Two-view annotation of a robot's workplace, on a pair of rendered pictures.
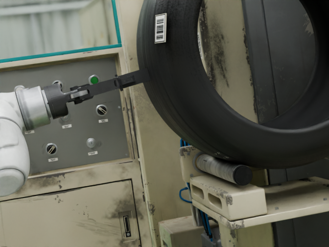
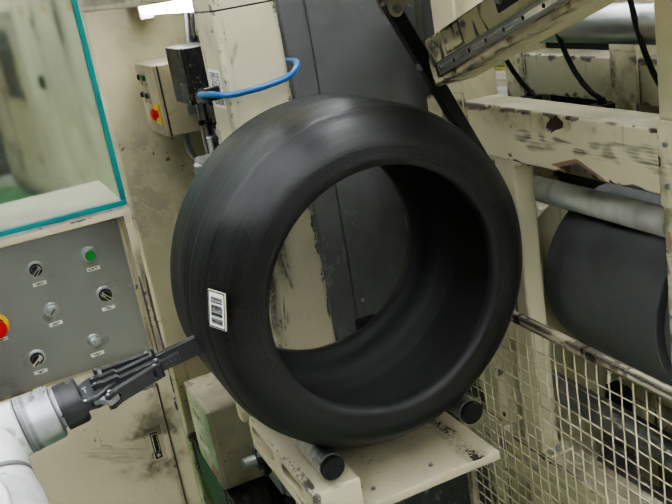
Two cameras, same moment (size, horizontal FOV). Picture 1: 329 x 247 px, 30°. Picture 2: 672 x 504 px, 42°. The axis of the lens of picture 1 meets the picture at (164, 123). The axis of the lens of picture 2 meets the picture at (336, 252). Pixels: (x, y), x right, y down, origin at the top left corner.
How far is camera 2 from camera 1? 0.61 m
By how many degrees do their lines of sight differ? 18
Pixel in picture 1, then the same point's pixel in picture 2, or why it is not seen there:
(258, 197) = (352, 489)
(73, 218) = (81, 448)
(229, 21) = not seen: hidden behind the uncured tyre
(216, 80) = (276, 282)
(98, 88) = (133, 388)
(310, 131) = (415, 404)
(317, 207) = (423, 484)
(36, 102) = (48, 421)
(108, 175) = not seen: hidden behind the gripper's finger
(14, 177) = not seen: outside the picture
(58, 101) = (78, 412)
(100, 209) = (117, 430)
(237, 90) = (305, 290)
